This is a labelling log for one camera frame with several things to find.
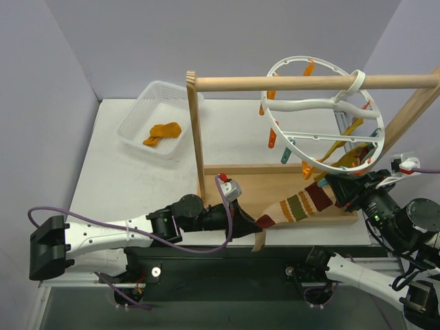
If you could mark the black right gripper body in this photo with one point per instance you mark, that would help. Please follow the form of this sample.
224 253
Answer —
344 191

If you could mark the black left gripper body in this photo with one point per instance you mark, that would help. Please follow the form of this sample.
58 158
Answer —
237 222

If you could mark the striped cream maroon sock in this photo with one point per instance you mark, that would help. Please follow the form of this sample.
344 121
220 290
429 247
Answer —
307 202

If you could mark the mustard yellow sock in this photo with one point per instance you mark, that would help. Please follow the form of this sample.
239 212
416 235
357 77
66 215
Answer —
169 130
338 144

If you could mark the small orange sock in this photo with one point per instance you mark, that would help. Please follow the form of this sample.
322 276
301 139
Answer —
152 141

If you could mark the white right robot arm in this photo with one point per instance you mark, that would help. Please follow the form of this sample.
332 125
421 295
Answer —
408 276

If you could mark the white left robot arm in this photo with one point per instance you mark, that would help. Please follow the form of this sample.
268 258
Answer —
92 246

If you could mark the wooden hanger rack stand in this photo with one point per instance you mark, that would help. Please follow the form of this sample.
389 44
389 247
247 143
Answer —
266 184

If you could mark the white round sock hanger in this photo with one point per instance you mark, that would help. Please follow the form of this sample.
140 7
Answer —
308 127

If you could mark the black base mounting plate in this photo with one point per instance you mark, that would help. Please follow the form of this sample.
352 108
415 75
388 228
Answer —
234 274

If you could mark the white plastic mesh basket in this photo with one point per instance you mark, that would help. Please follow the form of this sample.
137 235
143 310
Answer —
160 103

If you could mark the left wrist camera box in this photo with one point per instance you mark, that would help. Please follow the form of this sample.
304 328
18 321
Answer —
230 188

